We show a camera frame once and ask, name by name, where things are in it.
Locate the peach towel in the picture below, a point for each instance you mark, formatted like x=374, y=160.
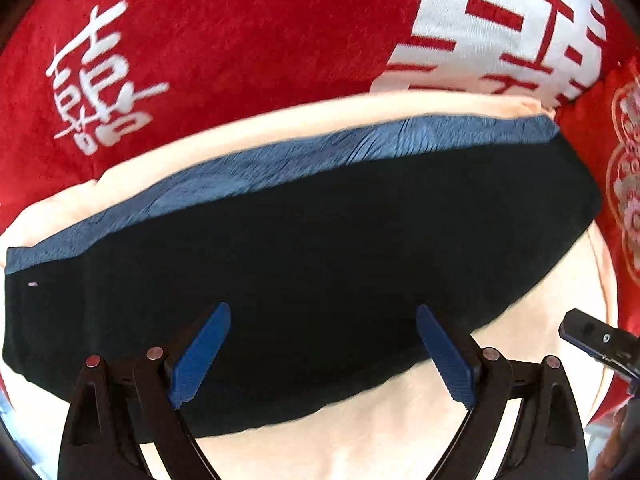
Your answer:
x=350, y=452

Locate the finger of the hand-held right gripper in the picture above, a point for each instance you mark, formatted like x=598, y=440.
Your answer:
x=585, y=332

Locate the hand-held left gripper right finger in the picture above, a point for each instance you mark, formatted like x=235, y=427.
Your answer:
x=445, y=355

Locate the red printed blanket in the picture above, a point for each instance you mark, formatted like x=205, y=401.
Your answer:
x=225, y=35

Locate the black pants with blue waistband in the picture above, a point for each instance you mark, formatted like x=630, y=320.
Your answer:
x=300, y=260

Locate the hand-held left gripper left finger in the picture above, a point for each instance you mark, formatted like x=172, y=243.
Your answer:
x=200, y=355

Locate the red cushion with gold pattern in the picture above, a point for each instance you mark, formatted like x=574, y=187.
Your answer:
x=625, y=160

